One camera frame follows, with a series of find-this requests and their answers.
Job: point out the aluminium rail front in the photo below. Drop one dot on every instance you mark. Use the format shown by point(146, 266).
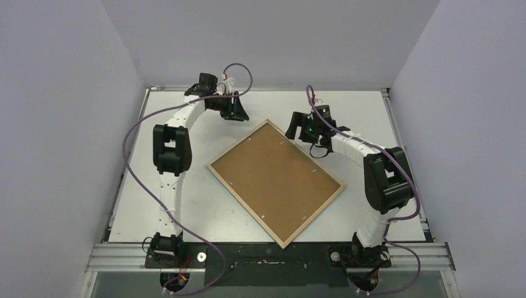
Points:
point(130, 257)

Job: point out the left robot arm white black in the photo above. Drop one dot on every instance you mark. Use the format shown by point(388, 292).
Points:
point(172, 155)

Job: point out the blue wooden picture frame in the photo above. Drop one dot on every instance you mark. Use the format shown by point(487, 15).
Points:
point(213, 168)

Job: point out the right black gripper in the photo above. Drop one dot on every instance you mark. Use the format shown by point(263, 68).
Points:
point(299, 126)

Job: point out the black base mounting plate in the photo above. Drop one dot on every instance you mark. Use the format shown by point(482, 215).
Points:
point(331, 264)

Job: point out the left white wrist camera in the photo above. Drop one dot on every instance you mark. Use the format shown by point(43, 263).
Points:
point(228, 83)

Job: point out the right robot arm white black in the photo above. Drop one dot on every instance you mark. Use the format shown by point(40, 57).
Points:
point(386, 173)

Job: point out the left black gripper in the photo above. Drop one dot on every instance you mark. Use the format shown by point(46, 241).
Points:
point(234, 110)

